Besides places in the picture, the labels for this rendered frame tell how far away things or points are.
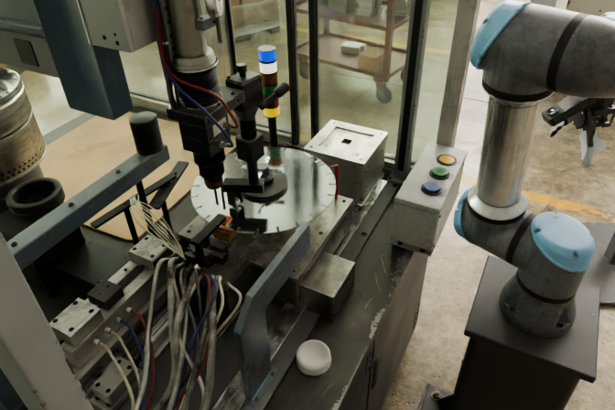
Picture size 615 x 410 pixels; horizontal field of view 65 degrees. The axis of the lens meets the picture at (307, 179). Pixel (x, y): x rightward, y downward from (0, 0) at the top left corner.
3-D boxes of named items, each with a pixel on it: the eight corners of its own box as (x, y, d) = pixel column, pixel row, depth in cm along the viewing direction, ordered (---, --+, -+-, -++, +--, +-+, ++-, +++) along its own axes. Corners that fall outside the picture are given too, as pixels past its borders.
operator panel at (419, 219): (422, 185, 144) (427, 141, 135) (458, 194, 140) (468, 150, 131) (389, 243, 124) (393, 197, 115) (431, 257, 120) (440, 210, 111)
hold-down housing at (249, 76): (251, 149, 102) (242, 56, 90) (268, 156, 99) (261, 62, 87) (233, 161, 98) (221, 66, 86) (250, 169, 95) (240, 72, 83)
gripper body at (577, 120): (609, 129, 121) (627, 84, 114) (578, 134, 120) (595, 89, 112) (589, 115, 127) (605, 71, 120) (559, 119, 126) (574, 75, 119)
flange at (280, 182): (237, 174, 115) (236, 166, 114) (284, 168, 117) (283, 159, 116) (242, 202, 107) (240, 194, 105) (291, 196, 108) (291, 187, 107)
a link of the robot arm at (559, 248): (564, 310, 94) (586, 260, 86) (500, 274, 102) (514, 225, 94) (588, 277, 101) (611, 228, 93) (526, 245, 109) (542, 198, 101)
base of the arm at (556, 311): (576, 296, 109) (589, 264, 103) (570, 349, 99) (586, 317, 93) (505, 274, 115) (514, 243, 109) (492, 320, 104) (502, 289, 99)
